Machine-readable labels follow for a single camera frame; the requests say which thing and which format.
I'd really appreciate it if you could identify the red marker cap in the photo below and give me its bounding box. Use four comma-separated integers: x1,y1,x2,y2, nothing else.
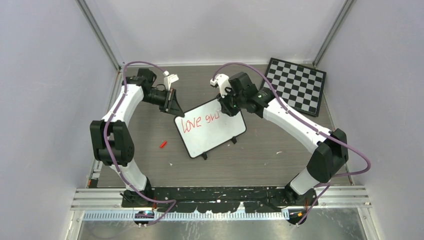
159,141,168,149

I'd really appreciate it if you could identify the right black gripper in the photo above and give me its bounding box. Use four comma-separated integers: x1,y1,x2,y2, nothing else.
216,86,245,117

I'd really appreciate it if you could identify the white whiteboard with black frame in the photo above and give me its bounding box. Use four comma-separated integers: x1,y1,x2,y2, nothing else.
173,99,247,160

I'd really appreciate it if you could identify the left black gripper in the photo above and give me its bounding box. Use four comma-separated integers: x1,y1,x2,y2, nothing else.
142,87,185,117

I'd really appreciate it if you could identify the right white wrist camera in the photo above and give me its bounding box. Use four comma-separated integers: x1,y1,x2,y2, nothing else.
209,74,232,98

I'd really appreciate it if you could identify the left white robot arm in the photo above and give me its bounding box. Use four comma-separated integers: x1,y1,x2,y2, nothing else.
89,68,185,207

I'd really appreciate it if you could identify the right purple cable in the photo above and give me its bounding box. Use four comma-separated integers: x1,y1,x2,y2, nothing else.
211,62,372,228

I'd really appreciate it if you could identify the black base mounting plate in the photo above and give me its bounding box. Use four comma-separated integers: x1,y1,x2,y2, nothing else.
120,186,317,214

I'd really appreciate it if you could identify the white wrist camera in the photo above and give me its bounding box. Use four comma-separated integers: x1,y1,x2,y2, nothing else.
163,70,179,90
209,74,232,98

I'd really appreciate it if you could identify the black white checkerboard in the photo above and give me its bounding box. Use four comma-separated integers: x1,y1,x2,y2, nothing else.
264,58,327,117

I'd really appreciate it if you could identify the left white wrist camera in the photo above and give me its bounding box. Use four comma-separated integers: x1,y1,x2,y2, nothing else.
163,70,179,90

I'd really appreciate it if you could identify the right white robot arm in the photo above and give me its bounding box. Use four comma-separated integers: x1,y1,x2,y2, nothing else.
209,72,349,205

